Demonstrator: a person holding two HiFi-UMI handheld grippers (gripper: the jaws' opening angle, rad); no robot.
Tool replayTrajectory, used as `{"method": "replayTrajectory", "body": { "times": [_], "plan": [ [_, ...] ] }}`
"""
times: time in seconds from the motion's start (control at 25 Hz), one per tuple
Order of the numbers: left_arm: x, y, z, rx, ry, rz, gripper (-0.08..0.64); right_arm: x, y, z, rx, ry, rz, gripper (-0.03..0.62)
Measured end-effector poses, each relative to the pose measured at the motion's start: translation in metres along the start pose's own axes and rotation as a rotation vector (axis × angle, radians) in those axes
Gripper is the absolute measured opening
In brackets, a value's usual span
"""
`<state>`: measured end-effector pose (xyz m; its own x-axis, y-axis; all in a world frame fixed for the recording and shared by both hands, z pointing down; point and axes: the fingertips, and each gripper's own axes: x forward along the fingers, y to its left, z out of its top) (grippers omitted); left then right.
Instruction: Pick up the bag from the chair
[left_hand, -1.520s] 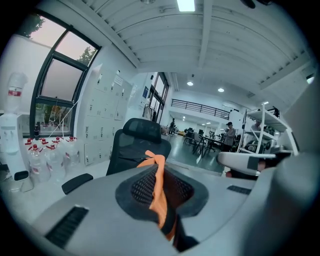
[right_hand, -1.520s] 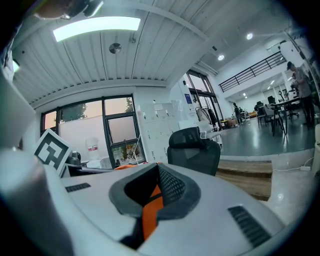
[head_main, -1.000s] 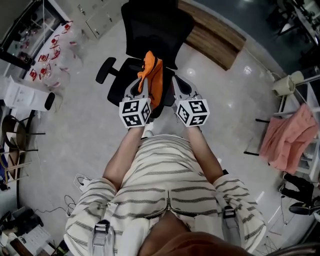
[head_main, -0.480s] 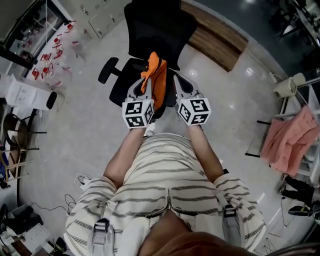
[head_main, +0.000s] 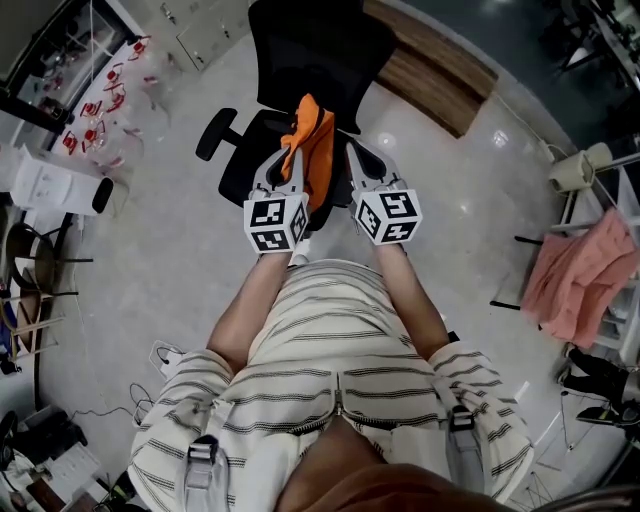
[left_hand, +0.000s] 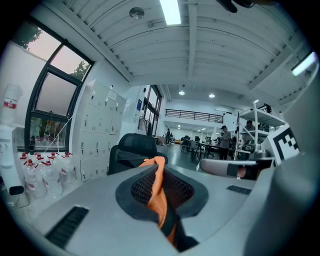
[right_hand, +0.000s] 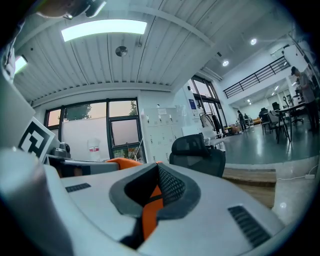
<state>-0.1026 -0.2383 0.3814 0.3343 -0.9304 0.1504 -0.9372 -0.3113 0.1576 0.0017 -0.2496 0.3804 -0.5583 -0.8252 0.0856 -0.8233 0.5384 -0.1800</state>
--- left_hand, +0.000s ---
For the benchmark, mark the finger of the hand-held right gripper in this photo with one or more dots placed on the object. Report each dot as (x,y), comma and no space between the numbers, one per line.
(215,166)

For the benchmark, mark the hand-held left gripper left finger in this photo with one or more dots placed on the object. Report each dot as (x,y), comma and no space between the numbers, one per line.
(100,200)

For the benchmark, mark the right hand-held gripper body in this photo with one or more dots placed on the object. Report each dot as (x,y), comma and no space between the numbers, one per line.
(285,145)

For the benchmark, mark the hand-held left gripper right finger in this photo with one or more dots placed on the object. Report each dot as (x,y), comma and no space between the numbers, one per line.
(220,212)

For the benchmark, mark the orange safety vest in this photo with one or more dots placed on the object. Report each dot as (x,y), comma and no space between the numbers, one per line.
(157,197)

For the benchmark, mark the black office chair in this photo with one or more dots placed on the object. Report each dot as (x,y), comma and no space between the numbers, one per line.
(137,145)

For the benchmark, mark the group of dark office chairs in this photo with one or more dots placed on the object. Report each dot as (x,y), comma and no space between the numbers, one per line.
(200,147)

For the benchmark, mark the white metal shelf rack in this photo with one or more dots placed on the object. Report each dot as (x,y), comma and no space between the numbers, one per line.
(260,117)

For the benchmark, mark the black balcony railing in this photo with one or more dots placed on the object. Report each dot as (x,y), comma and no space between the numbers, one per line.
(193,115)

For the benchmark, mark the group of red-capped water jugs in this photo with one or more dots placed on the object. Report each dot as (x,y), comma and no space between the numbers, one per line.
(45,175)

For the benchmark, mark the metal locker cabinet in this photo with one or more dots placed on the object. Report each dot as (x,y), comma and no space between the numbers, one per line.
(100,130)

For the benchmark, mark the round ceiling light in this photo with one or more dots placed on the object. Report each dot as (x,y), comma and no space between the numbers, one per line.
(181,93)
(211,95)

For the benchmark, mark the long ceiling lamp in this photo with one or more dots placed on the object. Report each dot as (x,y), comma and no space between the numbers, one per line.
(170,11)
(303,65)

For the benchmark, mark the white waste bin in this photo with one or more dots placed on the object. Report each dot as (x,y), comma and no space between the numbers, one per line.
(17,195)

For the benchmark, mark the white water dispenser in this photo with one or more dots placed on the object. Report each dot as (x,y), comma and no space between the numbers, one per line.
(6,150)

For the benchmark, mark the large clear water bottle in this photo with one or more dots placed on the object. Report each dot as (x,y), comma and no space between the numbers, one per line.
(11,100)

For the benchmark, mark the round ceiling fixture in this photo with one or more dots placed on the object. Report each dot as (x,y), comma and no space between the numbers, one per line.
(136,13)

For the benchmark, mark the blue wall sign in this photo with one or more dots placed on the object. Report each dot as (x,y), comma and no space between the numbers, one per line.
(139,105)

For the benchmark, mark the black window frame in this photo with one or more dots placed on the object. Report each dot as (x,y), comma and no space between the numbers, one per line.
(37,100)

